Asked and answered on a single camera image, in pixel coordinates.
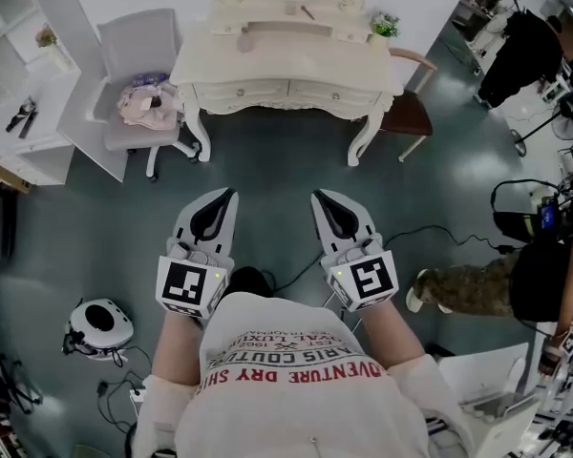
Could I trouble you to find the black floor cable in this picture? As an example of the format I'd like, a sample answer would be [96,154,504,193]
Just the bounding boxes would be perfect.
[261,224,513,301]

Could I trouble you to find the pile of pink clothes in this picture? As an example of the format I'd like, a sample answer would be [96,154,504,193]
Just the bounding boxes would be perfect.
[117,71,186,131]

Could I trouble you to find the white open box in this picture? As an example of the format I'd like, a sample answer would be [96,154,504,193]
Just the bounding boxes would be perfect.
[437,341,541,458]

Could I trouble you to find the person's left forearm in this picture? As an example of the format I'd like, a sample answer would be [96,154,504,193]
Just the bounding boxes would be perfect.
[150,302,212,386]

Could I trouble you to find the person's white printed shirt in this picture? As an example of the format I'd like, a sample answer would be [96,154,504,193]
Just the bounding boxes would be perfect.
[132,291,477,458]

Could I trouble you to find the grey office chair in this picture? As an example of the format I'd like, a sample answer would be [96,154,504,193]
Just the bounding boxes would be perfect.
[92,8,202,183]

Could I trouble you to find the white round device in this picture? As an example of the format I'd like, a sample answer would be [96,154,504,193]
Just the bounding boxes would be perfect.
[62,296,136,363]

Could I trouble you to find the potted artificial flowers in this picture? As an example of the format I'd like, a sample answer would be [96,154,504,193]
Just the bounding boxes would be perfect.
[369,10,402,50]

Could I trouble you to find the wooden chair with brown seat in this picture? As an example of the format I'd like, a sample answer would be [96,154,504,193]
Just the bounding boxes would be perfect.
[378,47,439,163]

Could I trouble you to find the person's black shoe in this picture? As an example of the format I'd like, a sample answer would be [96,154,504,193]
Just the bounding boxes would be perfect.
[224,265,274,300]

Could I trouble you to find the black standing fan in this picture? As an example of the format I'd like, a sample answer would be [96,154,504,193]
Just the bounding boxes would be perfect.
[509,96,573,157]

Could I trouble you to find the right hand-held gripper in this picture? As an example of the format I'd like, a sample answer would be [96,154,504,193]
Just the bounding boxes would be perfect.
[309,188,400,314]

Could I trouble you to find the black camera rig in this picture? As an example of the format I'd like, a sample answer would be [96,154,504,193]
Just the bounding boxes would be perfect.
[490,175,573,248]

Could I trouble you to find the black tools on shelf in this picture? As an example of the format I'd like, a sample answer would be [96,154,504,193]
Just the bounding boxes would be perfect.
[5,95,40,140]

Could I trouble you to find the cream dressing table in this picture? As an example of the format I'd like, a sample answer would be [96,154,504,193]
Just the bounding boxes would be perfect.
[169,0,405,168]

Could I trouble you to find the dried flowers in vase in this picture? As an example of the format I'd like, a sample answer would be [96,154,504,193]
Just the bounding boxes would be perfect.
[34,25,71,72]

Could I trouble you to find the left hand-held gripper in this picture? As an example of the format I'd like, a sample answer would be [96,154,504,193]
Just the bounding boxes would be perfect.
[155,187,241,320]

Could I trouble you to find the person's right forearm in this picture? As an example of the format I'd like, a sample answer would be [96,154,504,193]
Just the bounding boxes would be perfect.
[356,298,429,367]

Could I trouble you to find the white shelf unit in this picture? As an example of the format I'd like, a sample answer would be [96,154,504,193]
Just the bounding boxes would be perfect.
[0,0,130,186]

